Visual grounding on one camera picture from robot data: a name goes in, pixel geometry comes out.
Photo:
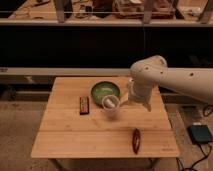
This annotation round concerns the black power box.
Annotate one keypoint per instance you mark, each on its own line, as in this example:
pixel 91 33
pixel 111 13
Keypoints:
pixel 200 134

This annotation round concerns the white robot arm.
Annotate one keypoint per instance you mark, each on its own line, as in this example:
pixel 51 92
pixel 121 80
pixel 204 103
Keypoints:
pixel 196 83

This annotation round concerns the clear plastic cup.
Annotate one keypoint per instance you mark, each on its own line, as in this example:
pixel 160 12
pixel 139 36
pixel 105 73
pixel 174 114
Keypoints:
pixel 110 104

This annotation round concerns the wooden table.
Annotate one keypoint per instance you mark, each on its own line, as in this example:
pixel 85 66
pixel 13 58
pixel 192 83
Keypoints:
pixel 65 133

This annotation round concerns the green ceramic bowl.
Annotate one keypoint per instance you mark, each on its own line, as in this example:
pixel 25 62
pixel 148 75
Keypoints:
pixel 102 89

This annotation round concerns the dark red chocolate bar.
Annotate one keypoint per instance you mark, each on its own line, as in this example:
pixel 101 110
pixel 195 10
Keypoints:
pixel 84 105

